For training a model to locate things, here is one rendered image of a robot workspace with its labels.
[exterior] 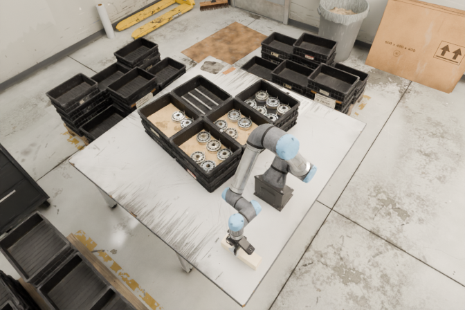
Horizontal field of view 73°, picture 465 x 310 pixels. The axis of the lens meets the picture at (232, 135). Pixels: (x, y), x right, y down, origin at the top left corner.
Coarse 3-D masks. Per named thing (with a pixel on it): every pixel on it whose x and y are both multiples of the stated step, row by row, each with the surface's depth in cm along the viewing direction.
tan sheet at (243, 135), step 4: (224, 116) 236; (228, 120) 233; (228, 124) 231; (232, 124) 231; (236, 124) 231; (252, 124) 230; (236, 128) 228; (252, 128) 227; (240, 132) 225; (244, 132) 225; (248, 132) 225; (240, 136) 223; (244, 136) 222; (240, 140) 220; (244, 140) 220
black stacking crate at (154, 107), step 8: (168, 96) 243; (152, 104) 236; (160, 104) 242; (176, 104) 243; (144, 112) 234; (152, 112) 240; (192, 112) 228; (144, 120) 231; (152, 128) 226; (160, 136) 224; (168, 144) 218
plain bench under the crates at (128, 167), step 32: (224, 64) 301; (160, 96) 274; (128, 128) 250; (320, 128) 242; (352, 128) 241; (96, 160) 230; (128, 160) 229; (160, 160) 228; (320, 160) 222; (128, 192) 211; (160, 192) 210; (192, 192) 209; (320, 192) 206; (160, 224) 195; (192, 224) 194; (224, 224) 193; (256, 224) 192; (288, 224) 191; (192, 256) 181; (224, 256) 180; (224, 288) 169; (256, 288) 169
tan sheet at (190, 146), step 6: (192, 138) 223; (186, 144) 220; (192, 144) 220; (198, 144) 219; (186, 150) 216; (192, 150) 216; (198, 150) 216; (204, 150) 216; (210, 156) 212; (216, 156) 212; (216, 162) 209
